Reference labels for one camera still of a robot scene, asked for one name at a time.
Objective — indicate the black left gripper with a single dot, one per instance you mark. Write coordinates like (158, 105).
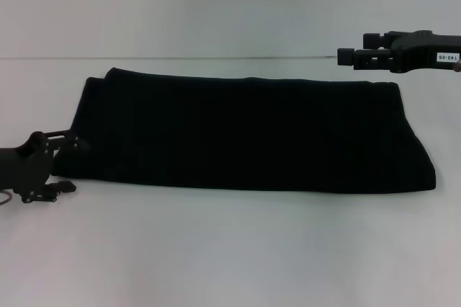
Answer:
(25, 166)

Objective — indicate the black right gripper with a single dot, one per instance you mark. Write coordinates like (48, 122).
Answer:
(421, 51)

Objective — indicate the black shirt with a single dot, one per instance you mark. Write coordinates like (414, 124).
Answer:
(252, 130)

